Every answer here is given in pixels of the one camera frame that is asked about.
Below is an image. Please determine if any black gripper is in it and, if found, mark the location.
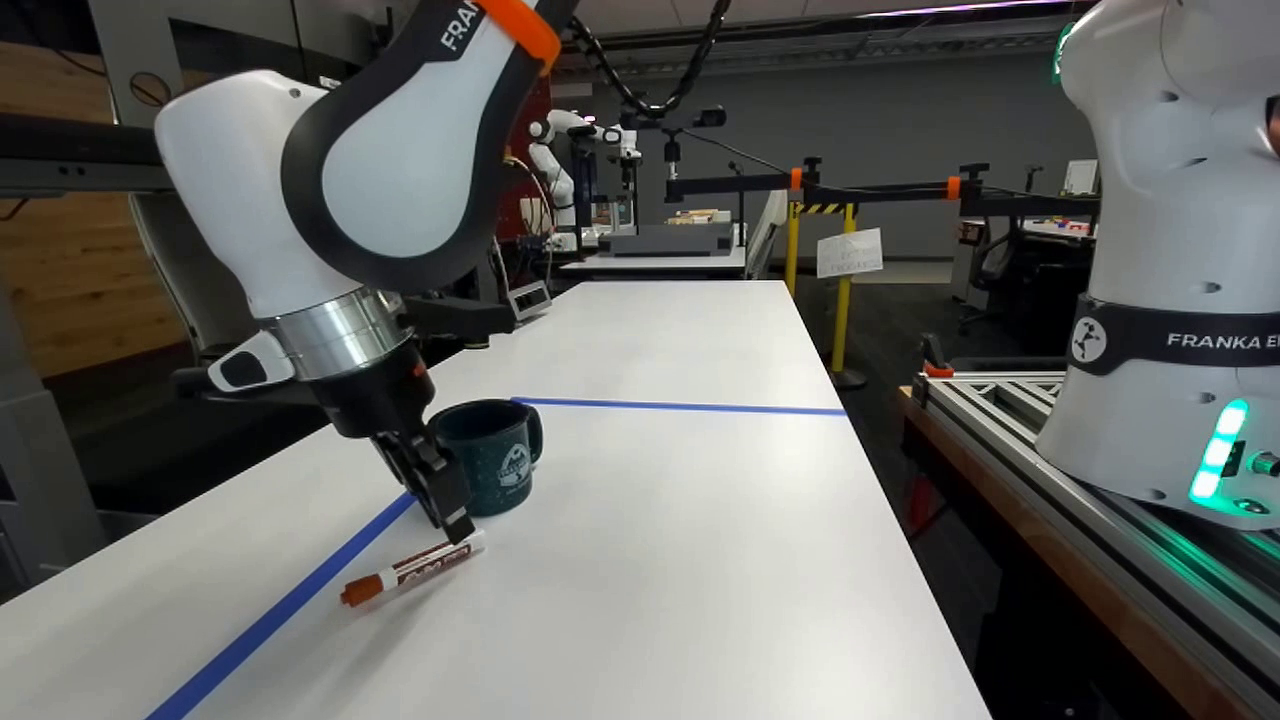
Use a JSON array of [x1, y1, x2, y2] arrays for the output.
[[320, 334, 483, 544]]

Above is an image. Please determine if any dark green enamel mug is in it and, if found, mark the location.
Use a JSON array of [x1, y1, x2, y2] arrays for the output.
[[429, 395, 548, 520]]

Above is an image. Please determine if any long blue tape line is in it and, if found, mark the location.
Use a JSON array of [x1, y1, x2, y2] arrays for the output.
[[144, 490, 421, 720]]

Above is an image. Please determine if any short blue tape line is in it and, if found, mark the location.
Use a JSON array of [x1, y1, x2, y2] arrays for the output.
[[514, 393, 852, 419]]

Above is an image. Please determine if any white paper sign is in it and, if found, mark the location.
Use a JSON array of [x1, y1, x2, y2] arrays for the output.
[[811, 224, 889, 283]]

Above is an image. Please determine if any black bar with orange clamps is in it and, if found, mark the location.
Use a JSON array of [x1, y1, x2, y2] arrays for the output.
[[660, 157, 1105, 224]]

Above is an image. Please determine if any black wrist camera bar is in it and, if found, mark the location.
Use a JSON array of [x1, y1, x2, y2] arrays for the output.
[[398, 293, 519, 352]]

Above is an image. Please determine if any short yellow post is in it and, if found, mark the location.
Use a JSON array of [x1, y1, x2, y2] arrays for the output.
[[786, 194, 807, 300]]

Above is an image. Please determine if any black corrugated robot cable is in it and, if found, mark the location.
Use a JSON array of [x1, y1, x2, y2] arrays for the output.
[[560, 0, 737, 123]]

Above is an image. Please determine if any tall yellow post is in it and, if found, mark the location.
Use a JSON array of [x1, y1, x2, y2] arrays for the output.
[[826, 194, 865, 393]]

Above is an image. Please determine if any aluminium extrusion robot base frame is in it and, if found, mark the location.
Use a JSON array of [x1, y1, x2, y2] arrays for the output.
[[897, 363, 1280, 720]]

